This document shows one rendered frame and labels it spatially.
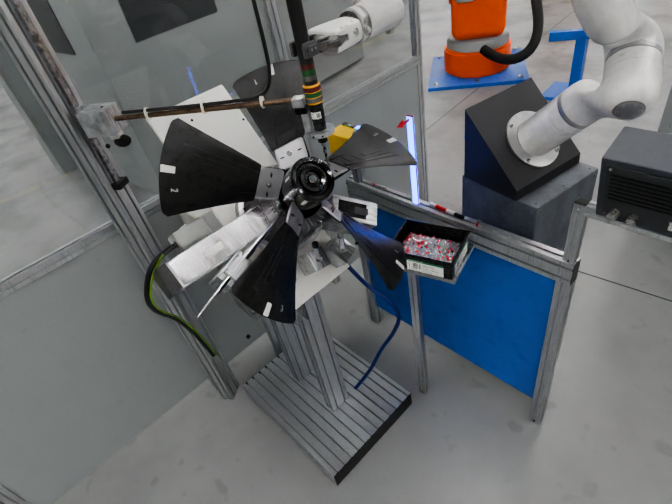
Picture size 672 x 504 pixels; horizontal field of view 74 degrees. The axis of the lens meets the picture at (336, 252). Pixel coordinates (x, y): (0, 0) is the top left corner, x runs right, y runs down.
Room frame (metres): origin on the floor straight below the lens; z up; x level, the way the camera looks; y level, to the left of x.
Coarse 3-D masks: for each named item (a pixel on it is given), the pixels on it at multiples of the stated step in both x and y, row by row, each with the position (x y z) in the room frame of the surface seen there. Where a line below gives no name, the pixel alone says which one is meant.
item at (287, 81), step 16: (288, 64) 1.26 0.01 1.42; (240, 80) 1.26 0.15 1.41; (272, 80) 1.23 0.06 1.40; (288, 80) 1.22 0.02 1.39; (240, 96) 1.23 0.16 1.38; (272, 96) 1.20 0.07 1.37; (288, 96) 1.18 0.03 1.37; (256, 112) 1.19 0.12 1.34; (272, 112) 1.17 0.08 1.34; (288, 112) 1.15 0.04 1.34; (272, 128) 1.14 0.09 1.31; (288, 128) 1.12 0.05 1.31; (272, 144) 1.12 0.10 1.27
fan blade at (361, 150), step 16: (368, 128) 1.27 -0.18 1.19; (352, 144) 1.19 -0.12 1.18; (368, 144) 1.18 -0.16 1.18; (384, 144) 1.18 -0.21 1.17; (400, 144) 1.19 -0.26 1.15; (336, 160) 1.11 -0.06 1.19; (352, 160) 1.09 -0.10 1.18; (368, 160) 1.09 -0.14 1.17; (384, 160) 1.10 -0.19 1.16; (400, 160) 1.11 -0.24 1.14
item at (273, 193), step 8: (264, 168) 1.00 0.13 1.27; (272, 168) 1.00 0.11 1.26; (264, 176) 1.00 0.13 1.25; (272, 176) 1.00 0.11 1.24; (280, 176) 1.01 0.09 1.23; (264, 184) 1.00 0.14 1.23; (272, 184) 1.00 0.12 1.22; (280, 184) 1.00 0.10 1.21; (256, 192) 1.00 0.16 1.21; (264, 192) 1.00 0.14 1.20; (272, 192) 1.00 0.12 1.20
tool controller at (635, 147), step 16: (624, 128) 0.83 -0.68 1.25; (624, 144) 0.79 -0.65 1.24; (640, 144) 0.77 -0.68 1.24; (656, 144) 0.76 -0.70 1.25; (608, 160) 0.77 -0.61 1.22; (624, 160) 0.75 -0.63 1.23; (640, 160) 0.73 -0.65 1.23; (656, 160) 0.72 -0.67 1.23; (608, 176) 0.77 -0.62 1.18; (624, 176) 0.74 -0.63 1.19; (640, 176) 0.72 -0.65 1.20; (656, 176) 0.69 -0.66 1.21; (608, 192) 0.77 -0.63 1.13; (624, 192) 0.75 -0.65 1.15; (640, 192) 0.72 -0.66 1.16; (656, 192) 0.69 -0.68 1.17; (608, 208) 0.78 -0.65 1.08; (624, 208) 0.75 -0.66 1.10; (640, 208) 0.72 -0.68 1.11; (656, 208) 0.70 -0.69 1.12; (640, 224) 0.72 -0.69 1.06; (656, 224) 0.70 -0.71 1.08
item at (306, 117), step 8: (296, 104) 1.07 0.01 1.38; (304, 104) 1.08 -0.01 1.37; (296, 112) 1.07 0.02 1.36; (304, 112) 1.06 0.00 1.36; (304, 120) 1.07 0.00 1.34; (304, 128) 1.07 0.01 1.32; (312, 128) 1.08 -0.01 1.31; (328, 128) 1.06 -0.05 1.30; (312, 136) 1.05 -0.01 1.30; (320, 136) 1.04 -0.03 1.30; (328, 136) 1.04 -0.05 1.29
